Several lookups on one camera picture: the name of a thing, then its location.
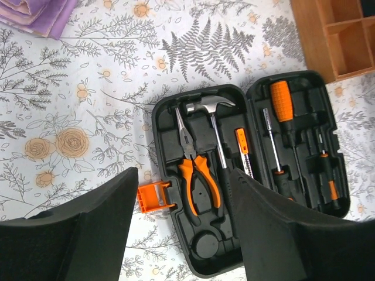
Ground orange compartment tray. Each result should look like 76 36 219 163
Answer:
291 0 374 83

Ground orange black long-nose pliers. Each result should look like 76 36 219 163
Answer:
175 107 224 226

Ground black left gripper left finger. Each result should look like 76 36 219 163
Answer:
1 167 138 280

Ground black plastic tool case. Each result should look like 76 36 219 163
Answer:
138 70 350 278

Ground small steel hammer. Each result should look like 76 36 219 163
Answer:
185 95 235 207

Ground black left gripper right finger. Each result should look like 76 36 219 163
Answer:
230 169 374 280

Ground purple folded cloth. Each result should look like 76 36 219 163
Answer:
1 0 77 39

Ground black orange handled screwdriver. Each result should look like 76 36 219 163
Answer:
262 108 295 201

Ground small black orange case screwdriver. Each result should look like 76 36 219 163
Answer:
318 133 340 210

